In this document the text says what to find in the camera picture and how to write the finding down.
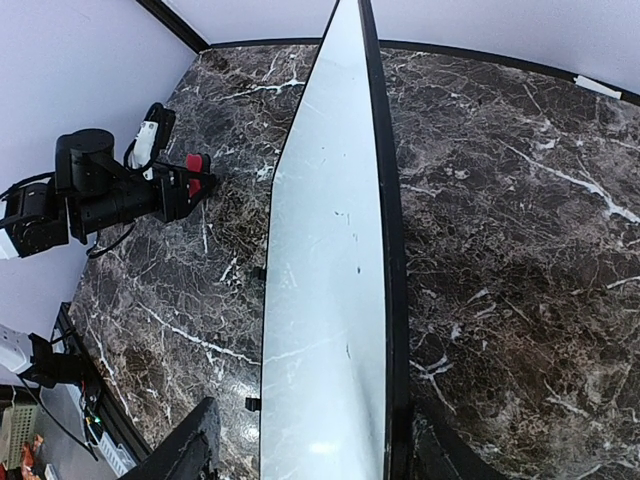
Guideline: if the white whiteboard black frame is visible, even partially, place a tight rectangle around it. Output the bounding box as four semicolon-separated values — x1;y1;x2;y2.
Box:
260;1;412;479

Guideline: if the white slotted cable duct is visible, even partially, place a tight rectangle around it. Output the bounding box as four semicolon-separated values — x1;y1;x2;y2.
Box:
98;433;136;478

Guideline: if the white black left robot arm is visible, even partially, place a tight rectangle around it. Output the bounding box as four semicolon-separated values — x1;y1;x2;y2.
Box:
1;129;217;260

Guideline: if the black right whiteboard foot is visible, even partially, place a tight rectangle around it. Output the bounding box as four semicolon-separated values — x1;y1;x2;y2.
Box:
245;397;262;412

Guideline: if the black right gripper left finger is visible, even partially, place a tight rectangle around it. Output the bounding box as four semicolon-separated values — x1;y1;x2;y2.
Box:
122;397;221;480

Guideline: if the red bone-shaped eraser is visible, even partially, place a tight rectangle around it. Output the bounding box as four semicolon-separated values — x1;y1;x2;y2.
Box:
186;154;207;198

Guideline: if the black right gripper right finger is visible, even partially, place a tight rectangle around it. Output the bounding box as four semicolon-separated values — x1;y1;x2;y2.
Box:
411;402;500;480

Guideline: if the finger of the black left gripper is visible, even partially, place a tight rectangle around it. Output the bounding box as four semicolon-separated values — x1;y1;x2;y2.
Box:
187;170;213;179
189;177;218;203

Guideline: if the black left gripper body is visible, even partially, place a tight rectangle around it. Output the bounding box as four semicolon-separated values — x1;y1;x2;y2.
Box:
69;165;193;243

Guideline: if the black left corner post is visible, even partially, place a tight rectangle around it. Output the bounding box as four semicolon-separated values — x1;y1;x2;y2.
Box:
136;0;210;54

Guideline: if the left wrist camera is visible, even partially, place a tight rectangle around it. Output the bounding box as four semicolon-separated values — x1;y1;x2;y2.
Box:
123;102;176;180

